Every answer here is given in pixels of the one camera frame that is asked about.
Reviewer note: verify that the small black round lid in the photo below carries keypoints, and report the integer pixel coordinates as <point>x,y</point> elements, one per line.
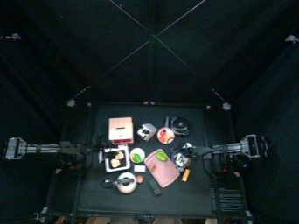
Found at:
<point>107,182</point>

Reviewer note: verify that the green toy leaf vegetable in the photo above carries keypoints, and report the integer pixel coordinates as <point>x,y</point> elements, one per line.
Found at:
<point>162,155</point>

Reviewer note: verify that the green toy vegetable in bowl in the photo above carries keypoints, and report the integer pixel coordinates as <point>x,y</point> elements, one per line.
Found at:
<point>137,157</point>

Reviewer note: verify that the dark green rectangular block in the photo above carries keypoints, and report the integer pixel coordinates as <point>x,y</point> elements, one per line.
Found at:
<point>155,187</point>

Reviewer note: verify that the pink cutting board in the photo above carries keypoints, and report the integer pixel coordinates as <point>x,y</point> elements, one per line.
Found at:
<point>163,170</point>

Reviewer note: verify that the white text label sticker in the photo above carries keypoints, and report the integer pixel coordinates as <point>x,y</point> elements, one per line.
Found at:
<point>230,199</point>

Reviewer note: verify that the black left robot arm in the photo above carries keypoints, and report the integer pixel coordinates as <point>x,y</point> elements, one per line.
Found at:
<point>47,149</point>

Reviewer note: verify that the orange toy food stick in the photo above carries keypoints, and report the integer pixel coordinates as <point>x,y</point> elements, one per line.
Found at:
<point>186,175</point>

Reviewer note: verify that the small brown toy food piece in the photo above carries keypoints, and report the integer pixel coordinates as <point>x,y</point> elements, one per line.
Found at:
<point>154,168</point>

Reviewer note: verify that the black round bowl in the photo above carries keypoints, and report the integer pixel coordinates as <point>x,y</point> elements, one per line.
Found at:
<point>181,125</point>

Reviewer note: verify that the white square tray black inside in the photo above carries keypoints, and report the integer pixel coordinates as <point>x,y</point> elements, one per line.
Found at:
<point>117,158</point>

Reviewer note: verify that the toy toast slice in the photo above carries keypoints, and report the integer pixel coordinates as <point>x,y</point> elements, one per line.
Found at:
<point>119,155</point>
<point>115,163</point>

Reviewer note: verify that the small white block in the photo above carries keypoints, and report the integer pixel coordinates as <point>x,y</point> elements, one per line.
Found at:
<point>139,168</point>

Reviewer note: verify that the white bowl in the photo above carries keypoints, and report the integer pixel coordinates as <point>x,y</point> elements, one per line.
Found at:
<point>137,155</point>

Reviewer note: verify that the small grey white toy appliance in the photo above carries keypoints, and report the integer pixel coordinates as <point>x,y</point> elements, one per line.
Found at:
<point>147,131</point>

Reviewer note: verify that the red toy frying pan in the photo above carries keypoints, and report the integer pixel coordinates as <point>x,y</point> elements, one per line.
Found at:
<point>165,136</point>

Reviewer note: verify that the small orange round toy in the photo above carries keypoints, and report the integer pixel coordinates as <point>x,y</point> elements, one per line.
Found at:
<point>139,178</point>

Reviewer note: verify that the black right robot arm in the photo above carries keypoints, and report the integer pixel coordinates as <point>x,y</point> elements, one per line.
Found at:
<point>230,148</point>

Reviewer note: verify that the pink wooden toy toaster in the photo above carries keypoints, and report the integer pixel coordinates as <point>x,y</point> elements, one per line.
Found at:
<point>121,130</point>

